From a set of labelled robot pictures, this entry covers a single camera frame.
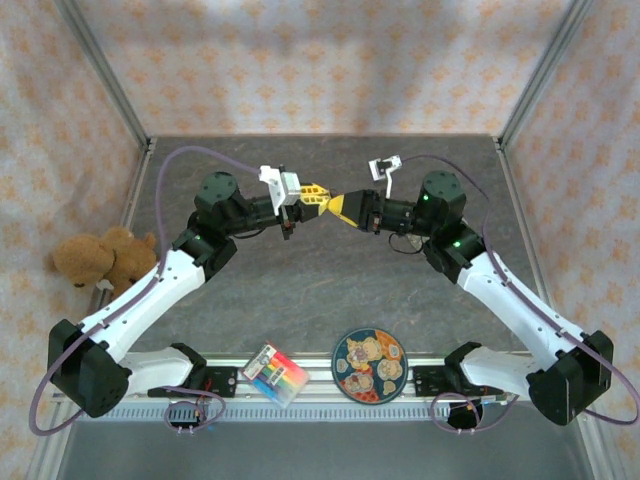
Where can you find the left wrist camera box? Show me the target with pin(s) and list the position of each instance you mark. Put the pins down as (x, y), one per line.
(280, 184)

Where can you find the left aluminium side rail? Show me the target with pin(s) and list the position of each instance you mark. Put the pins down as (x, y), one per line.
(135, 195)

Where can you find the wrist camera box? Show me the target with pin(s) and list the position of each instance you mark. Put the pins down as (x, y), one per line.
(280, 184)
(384, 167)

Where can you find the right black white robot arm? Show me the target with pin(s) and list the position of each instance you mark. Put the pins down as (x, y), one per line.
(520, 310)

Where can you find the right aluminium side rail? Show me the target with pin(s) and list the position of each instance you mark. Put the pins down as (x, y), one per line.
(511, 185)

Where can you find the left aluminium frame post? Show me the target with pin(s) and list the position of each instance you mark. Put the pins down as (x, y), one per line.
(107, 75)

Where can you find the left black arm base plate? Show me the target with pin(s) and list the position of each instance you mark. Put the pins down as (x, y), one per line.
(222, 382)

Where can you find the brown teddy bear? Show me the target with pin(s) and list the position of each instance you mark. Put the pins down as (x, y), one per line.
(90, 255)

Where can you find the aluminium side rail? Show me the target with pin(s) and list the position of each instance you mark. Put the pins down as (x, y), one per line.
(135, 195)
(511, 185)

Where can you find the coloured marker pen box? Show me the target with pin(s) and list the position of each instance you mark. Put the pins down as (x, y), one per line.
(275, 374)

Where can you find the right aluminium frame post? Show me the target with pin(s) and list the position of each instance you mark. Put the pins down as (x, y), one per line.
(541, 75)

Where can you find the aluminium frame post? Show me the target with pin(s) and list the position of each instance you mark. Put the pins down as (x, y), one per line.
(541, 75)
(107, 75)

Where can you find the aluminium front frame rail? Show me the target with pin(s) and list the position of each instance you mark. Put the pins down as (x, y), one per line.
(320, 386)

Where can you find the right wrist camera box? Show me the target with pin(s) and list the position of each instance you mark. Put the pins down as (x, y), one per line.
(384, 167)

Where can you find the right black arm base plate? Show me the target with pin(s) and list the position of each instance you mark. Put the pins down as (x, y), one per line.
(430, 380)

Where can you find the round bear cartoon coaster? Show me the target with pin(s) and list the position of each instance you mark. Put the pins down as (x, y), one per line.
(370, 365)

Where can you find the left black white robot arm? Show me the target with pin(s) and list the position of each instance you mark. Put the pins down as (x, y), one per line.
(150, 295)

